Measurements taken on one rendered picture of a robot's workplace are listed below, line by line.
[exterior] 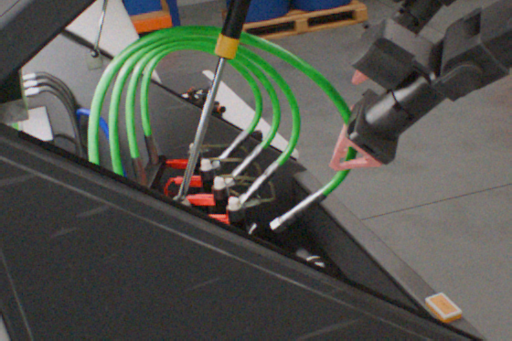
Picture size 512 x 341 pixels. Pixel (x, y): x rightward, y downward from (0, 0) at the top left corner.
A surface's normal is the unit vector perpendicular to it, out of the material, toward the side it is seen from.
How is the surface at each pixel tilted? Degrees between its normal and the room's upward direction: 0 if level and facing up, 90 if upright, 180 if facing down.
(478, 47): 111
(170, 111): 90
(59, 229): 90
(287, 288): 90
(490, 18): 40
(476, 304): 0
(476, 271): 0
